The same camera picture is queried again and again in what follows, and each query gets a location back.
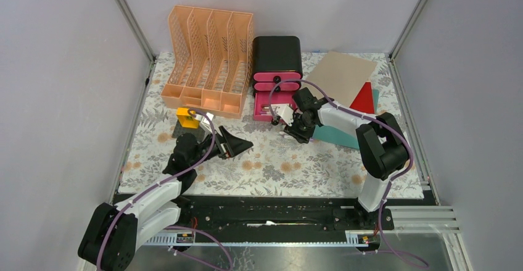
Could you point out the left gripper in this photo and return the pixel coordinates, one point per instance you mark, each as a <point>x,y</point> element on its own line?
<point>233,144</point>

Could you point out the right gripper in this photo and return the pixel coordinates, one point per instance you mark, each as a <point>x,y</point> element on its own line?
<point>293,130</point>

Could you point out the pink drawer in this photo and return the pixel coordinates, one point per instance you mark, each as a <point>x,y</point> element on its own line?
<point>266,86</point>
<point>262,102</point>
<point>275,77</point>

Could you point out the pink top drawer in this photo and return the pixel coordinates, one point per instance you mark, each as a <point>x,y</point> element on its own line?
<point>275,77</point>

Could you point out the black drawer cabinet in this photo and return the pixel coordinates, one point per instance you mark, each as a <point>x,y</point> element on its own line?
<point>277,54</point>

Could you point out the pink bottom drawer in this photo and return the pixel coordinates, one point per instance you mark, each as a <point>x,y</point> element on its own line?
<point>262,102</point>

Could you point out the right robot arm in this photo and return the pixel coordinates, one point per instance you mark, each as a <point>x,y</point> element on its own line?
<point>384,151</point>

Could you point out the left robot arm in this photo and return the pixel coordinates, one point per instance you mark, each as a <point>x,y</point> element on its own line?
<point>116,232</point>

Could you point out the teal folder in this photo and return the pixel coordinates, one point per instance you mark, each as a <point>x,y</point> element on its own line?
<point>334,136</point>

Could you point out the floral table mat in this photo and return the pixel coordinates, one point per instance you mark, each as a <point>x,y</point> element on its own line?
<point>274,166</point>

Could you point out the yellow plastic block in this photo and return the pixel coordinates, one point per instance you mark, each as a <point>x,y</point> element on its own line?
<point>185,119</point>

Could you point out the gray building baseplate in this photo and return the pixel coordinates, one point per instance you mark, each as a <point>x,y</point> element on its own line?
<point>179,130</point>

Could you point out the red folder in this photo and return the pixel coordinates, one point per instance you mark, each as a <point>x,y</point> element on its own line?
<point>366,99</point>

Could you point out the beige cardboard sheet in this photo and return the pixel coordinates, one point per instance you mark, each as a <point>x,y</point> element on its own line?
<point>341,76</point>

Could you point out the peach plastic file organizer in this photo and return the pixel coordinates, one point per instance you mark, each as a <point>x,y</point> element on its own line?
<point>213,51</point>

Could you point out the black mounting rail base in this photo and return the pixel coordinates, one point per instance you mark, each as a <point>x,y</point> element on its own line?
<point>274,220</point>

